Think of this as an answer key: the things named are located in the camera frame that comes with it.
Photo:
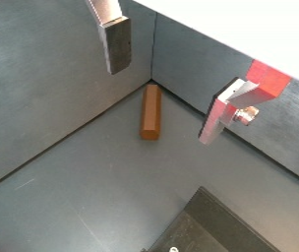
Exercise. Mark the brown hexagonal prism peg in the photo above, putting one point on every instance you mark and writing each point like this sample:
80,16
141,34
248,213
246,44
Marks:
151,113

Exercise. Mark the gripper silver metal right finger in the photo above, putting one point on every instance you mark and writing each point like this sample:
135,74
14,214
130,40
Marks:
225,112

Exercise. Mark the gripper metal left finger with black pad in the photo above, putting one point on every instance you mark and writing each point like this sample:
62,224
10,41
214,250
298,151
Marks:
114,27

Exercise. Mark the black curved holder stand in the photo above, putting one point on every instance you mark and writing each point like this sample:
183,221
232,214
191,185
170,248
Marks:
207,227

